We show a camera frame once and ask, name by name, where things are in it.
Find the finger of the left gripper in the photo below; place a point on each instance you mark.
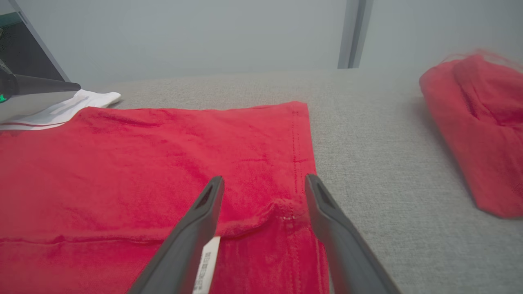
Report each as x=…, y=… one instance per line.
x=45, y=85

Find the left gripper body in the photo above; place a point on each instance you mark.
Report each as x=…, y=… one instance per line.
x=6, y=85

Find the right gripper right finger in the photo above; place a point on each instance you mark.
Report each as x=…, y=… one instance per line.
x=347, y=253

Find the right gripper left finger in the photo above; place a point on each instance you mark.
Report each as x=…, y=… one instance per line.
x=184, y=249

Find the red shirt white striped sleeves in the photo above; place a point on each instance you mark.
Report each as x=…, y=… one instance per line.
x=122, y=175

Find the red garment white band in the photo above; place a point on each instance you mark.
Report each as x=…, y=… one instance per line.
x=482, y=134

